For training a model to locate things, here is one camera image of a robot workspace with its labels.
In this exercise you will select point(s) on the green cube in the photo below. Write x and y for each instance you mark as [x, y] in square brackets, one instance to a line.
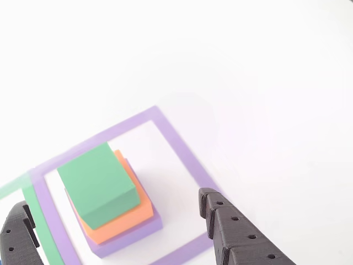
[96, 182]

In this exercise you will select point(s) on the orange block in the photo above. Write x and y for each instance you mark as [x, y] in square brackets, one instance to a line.
[121, 223]

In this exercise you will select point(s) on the large purple block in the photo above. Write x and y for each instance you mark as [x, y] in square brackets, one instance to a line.
[132, 240]

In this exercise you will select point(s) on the green tape square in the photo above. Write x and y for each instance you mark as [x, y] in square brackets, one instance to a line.
[41, 226]

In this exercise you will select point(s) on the purple tape square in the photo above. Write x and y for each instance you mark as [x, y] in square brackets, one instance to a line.
[182, 149]

